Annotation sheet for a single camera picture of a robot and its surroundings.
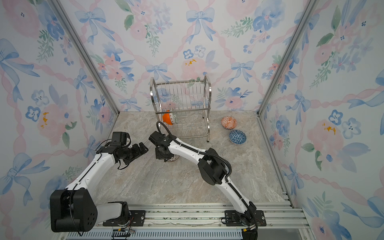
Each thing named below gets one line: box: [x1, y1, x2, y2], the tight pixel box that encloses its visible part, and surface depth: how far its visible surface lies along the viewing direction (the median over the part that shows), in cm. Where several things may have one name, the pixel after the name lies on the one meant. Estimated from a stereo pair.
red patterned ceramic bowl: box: [221, 116, 238, 130], surface depth 112 cm
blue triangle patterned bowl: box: [229, 129, 247, 145], surface depth 105 cm
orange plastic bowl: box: [162, 109, 173, 125], surface depth 103 cm
